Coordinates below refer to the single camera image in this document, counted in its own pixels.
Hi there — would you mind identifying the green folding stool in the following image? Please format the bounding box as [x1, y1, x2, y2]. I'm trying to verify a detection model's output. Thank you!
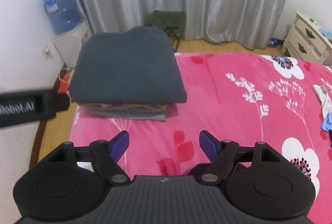
[145, 10, 186, 53]

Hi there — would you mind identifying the stack of folded clothes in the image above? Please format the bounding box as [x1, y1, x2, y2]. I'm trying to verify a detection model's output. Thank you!
[81, 103, 167, 122]

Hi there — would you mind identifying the pink floral bed blanket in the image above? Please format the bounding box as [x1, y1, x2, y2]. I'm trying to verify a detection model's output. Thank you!
[70, 52, 331, 223]

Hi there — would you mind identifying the white water dispenser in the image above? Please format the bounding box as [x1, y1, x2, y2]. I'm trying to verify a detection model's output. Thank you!
[54, 18, 91, 68]

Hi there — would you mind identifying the cream bedside cabinet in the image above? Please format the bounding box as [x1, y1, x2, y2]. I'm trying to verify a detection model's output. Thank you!
[280, 11, 331, 66]

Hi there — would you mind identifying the dark grey garment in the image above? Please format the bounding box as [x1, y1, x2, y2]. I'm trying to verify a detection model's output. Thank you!
[69, 26, 187, 105]

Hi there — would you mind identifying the white garment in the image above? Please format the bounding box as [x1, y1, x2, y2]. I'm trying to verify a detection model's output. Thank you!
[312, 84, 332, 118]

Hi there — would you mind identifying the blue water bottle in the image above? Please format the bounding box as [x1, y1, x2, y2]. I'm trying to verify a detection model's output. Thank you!
[43, 0, 82, 34]

